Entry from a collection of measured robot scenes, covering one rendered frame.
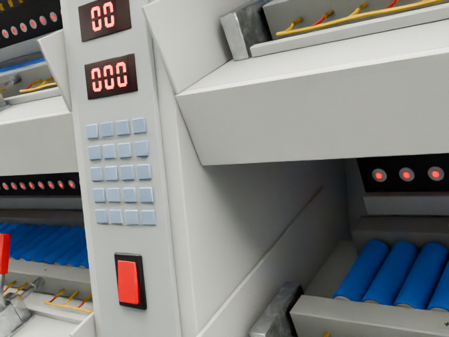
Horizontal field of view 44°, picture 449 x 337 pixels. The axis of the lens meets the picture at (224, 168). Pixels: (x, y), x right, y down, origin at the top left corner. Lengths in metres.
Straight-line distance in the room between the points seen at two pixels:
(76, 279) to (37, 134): 0.15
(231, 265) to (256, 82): 0.12
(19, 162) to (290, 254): 0.22
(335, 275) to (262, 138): 0.17
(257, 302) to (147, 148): 0.12
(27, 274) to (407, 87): 0.43
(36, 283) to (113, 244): 0.21
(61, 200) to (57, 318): 0.21
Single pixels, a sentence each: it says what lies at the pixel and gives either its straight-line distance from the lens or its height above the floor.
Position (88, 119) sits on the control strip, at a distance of 0.37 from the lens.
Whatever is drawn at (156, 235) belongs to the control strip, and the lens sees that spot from 0.33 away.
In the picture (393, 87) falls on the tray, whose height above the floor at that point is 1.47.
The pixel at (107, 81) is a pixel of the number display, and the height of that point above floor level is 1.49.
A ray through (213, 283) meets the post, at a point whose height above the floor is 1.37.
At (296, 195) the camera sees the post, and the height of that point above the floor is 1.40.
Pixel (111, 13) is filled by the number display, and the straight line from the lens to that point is 0.35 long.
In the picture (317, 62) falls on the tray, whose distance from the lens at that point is 0.28.
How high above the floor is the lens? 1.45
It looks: 3 degrees down
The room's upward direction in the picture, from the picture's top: 5 degrees counter-clockwise
